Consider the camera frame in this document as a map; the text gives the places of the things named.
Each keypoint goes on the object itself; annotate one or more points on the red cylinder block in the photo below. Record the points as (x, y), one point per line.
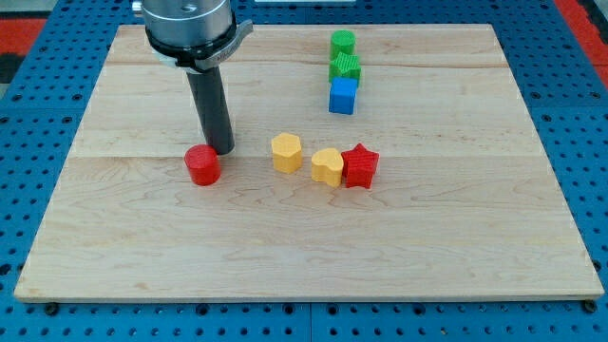
(202, 163)

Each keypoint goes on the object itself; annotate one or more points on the yellow heart block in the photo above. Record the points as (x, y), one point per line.
(327, 166)

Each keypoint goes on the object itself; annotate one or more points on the red star block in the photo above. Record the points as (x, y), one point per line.
(360, 166)

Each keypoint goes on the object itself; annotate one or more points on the green star block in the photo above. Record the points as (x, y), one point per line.
(345, 66)

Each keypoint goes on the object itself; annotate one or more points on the green cylinder block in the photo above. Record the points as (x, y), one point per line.
(342, 41)

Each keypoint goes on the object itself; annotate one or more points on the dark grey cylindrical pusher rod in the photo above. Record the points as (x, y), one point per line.
(209, 98)

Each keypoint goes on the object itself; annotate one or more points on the blue cube block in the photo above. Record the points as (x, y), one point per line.
(342, 95)

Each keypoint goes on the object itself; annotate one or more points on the yellow hexagon block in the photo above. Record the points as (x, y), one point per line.
(287, 152)

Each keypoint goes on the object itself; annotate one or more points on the light wooden board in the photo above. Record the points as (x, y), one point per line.
(464, 205)

